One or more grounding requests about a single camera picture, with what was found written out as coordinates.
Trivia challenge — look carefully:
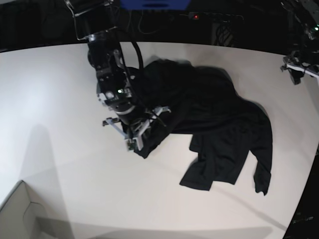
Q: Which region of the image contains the grey looped cable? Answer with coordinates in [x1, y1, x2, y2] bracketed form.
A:
[124, 9, 175, 35]

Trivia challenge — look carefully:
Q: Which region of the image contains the blue box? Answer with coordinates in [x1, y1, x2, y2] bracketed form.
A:
[120, 0, 191, 10]

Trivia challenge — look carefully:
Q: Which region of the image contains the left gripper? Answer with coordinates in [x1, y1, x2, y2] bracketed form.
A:
[280, 50, 319, 85]

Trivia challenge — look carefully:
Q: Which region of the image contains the black power strip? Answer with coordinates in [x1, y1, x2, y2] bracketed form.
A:
[187, 11, 244, 22]

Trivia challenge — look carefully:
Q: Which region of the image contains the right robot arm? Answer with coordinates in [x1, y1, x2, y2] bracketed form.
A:
[65, 0, 170, 141]

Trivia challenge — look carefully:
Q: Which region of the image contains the white cardboard box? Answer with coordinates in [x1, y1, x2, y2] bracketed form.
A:
[0, 181, 50, 239]

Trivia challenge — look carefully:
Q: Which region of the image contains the black t-shirt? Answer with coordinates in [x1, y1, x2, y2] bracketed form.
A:
[130, 59, 273, 194]

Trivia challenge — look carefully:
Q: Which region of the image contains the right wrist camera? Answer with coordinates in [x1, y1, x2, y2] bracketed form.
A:
[126, 137, 144, 151]

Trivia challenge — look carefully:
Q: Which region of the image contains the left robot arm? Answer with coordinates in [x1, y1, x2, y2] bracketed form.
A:
[280, 0, 319, 85]

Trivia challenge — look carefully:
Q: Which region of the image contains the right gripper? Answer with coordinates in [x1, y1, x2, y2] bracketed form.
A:
[102, 106, 171, 139]

